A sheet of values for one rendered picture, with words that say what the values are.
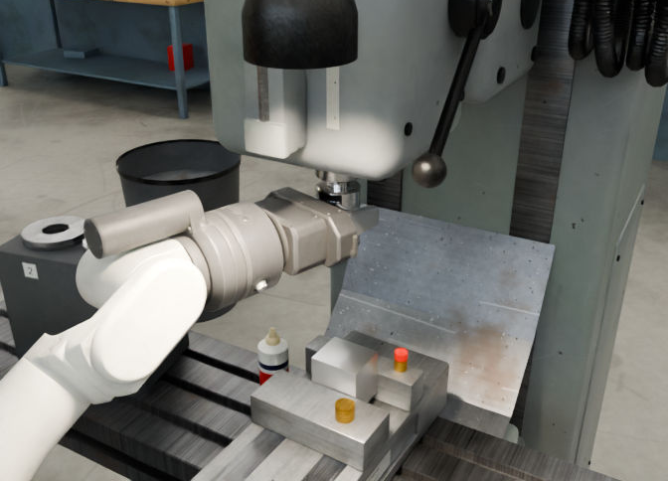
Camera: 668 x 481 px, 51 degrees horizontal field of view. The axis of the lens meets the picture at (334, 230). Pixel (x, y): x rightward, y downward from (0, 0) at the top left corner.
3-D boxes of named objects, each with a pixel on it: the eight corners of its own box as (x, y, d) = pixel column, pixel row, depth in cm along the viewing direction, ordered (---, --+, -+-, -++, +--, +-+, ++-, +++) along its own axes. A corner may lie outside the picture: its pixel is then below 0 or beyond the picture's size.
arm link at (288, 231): (360, 199, 67) (258, 235, 59) (357, 287, 71) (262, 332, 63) (276, 165, 75) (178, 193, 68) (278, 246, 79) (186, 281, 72)
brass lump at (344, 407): (348, 426, 75) (348, 412, 74) (330, 418, 76) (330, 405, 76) (358, 414, 77) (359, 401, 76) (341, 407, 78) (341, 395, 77)
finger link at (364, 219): (373, 227, 76) (330, 243, 72) (374, 200, 74) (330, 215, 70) (384, 232, 75) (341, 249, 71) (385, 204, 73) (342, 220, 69)
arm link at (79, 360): (224, 294, 59) (112, 427, 54) (170, 275, 66) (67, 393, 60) (177, 241, 56) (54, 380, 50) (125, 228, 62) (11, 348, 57)
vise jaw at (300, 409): (363, 472, 75) (364, 443, 73) (250, 422, 82) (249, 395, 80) (390, 439, 79) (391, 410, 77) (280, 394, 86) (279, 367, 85)
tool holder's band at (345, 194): (365, 187, 75) (365, 178, 75) (355, 204, 71) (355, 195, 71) (322, 183, 76) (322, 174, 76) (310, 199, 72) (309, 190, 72)
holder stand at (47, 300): (147, 393, 98) (129, 265, 89) (17, 363, 104) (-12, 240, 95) (190, 346, 108) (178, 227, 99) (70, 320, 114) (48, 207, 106)
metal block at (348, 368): (355, 416, 81) (356, 374, 78) (311, 399, 84) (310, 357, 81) (377, 393, 85) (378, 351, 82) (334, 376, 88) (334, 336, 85)
